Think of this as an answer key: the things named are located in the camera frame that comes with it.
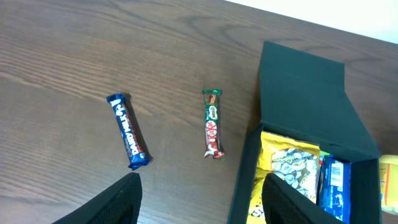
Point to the blue Oreo cookie pack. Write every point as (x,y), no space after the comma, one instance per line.
(334,196)

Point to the green red KitKat Milo bar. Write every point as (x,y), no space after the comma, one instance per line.
(212,124)

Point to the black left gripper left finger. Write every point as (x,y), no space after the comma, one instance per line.
(119,203)

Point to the green Haribo gummy bag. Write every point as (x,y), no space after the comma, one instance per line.
(323,153)

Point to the dark green open box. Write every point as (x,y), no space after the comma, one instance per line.
(303,97)

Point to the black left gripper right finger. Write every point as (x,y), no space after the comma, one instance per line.
(285,205)

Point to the purple Dairy Milk bar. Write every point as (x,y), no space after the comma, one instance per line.
(137,156)

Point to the yellow Mentos gum bottle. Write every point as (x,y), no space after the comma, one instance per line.
(388,183)

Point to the yellow Hacks candy bag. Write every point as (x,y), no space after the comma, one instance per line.
(295,162)

